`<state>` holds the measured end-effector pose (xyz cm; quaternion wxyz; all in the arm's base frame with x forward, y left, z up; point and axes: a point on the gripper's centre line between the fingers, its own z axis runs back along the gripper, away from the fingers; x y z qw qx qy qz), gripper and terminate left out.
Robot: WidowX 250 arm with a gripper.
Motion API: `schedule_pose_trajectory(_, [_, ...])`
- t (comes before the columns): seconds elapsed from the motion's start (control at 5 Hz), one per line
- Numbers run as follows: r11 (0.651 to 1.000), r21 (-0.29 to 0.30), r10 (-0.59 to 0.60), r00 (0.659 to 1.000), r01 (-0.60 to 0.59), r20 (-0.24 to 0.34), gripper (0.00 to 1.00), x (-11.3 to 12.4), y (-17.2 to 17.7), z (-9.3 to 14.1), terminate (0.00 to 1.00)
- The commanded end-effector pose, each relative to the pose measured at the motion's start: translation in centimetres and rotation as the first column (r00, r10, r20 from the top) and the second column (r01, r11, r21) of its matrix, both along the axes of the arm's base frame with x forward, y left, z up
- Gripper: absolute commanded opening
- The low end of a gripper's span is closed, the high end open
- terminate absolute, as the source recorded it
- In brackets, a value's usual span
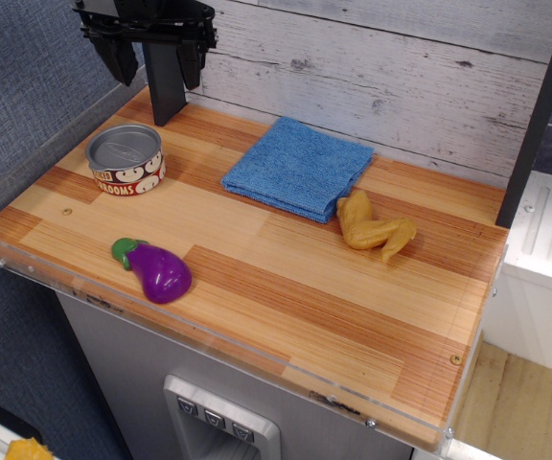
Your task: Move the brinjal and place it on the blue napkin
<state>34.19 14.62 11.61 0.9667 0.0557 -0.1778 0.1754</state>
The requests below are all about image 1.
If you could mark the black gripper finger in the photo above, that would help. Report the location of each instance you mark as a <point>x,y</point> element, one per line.
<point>191,55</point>
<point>117,55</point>

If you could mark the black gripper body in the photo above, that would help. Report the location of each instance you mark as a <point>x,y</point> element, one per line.
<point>161,22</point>

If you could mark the purple toy brinjal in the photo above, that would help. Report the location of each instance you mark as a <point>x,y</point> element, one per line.
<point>164,276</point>

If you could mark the blue folded napkin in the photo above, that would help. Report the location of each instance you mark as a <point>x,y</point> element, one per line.
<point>299,170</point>

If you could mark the mushroom tin can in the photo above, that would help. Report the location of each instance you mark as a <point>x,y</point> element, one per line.
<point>126,160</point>

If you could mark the yellow toy chicken wing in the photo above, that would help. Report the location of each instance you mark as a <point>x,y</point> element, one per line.
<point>360,231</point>

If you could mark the silver toy fridge front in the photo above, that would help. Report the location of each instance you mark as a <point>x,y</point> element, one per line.
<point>158,389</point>

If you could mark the grey dispenser panel with buttons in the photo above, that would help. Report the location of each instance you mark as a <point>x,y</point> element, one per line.
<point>218,421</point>

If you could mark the yellow object at corner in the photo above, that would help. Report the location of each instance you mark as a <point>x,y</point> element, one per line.
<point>27,449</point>

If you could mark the white toy sink counter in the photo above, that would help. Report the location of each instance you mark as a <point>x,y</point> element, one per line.
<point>518,314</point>

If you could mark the dark grey right post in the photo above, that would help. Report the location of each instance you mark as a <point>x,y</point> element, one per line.
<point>527,153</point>

